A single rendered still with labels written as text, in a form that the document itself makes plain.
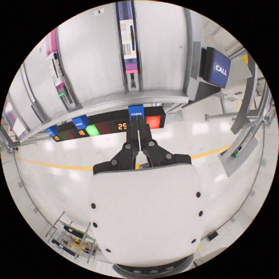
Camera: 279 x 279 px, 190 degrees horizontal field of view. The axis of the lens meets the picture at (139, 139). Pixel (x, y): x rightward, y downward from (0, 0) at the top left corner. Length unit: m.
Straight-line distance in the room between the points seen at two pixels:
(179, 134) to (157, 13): 0.93
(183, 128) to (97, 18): 0.97
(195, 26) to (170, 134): 0.87
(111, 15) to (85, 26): 0.03
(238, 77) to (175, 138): 0.80
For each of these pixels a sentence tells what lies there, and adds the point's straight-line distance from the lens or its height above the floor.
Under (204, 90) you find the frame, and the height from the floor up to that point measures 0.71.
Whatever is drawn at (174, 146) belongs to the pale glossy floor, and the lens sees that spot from 0.93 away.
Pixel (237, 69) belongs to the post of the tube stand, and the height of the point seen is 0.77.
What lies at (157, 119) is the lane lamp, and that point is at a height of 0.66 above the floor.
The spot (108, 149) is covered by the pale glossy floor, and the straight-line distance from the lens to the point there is 0.92.
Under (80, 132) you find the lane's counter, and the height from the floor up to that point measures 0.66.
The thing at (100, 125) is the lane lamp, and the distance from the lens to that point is 0.20.
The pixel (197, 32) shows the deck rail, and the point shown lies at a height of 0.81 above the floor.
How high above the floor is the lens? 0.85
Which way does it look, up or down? 84 degrees down
